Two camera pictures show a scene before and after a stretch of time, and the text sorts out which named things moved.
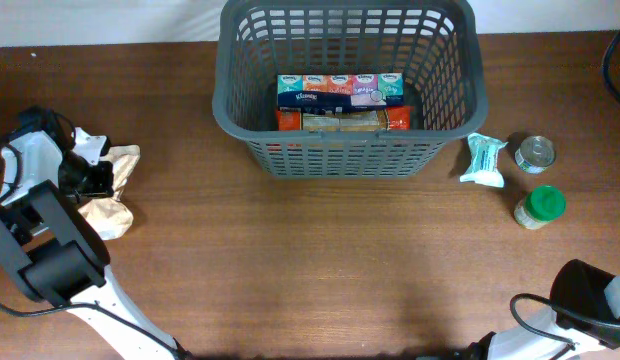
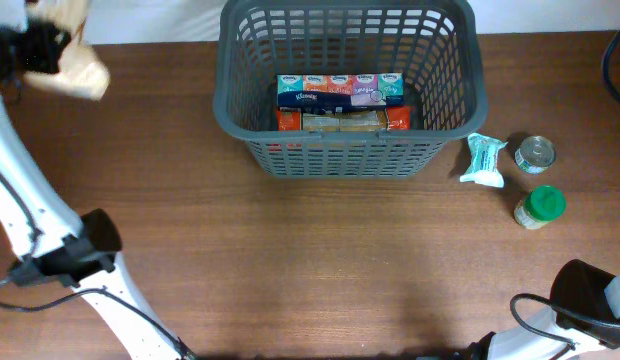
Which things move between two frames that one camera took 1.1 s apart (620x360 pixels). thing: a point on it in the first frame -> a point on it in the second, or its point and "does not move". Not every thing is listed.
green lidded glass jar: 541,206 does not move
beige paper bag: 109,217 -> 82,70
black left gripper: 104,182 -> 51,41
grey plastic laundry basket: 435,45 does not move
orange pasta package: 343,118 does not move
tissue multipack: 341,90 does not move
